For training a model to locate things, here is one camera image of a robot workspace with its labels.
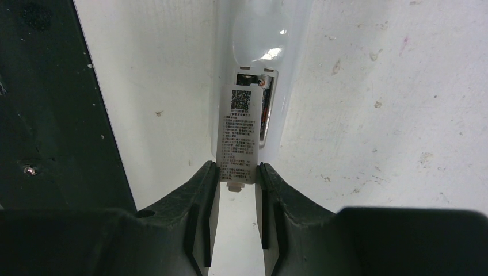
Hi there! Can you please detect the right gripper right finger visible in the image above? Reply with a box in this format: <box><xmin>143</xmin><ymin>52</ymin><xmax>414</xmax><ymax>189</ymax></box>
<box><xmin>255</xmin><ymin>164</ymin><xmax>487</xmax><ymax>275</ymax></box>

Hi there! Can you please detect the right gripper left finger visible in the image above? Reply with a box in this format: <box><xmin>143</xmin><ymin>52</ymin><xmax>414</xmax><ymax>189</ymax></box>
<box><xmin>1</xmin><ymin>161</ymin><xmax>220</xmax><ymax>275</ymax></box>

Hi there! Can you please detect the white battery cover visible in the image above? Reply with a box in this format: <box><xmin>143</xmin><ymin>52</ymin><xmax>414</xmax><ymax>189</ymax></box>
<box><xmin>216</xmin><ymin>85</ymin><xmax>263</xmax><ymax>193</ymax></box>

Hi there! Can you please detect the white remote control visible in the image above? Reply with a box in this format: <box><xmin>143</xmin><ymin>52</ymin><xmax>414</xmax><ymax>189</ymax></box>
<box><xmin>209</xmin><ymin>1</ymin><xmax>312</xmax><ymax>163</ymax></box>

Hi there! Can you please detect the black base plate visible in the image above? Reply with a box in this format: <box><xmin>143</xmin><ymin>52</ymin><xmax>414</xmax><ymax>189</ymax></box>
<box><xmin>1</xmin><ymin>1</ymin><xmax>136</xmax><ymax>212</ymax></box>

